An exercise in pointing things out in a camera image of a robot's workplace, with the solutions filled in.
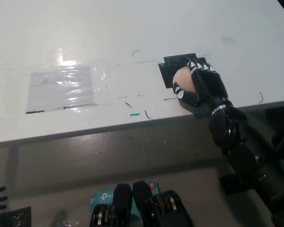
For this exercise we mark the black ribbed robot body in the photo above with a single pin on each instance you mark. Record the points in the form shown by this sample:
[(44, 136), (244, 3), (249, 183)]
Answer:
[(144, 208)]

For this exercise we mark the crumpled clear plastic wrapper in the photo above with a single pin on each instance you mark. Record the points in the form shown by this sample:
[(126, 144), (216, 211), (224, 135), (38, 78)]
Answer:
[(66, 221)]

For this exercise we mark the black tape mask patch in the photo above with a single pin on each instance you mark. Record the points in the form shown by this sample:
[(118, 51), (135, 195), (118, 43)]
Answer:
[(172, 66)]

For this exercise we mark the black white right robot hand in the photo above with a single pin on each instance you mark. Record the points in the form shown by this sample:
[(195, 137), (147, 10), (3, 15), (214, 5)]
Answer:
[(209, 86)]

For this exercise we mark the teal router box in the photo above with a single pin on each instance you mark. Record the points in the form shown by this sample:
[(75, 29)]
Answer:
[(101, 197)]

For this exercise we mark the black mesh floor patch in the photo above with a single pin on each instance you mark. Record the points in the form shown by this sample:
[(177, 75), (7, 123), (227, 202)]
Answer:
[(16, 217)]

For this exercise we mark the pink dumpling toy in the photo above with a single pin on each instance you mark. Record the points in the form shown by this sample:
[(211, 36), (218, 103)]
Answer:
[(183, 79)]

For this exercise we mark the clear plastic taped sheet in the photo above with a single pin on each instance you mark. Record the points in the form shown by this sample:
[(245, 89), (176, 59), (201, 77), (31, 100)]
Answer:
[(61, 88)]

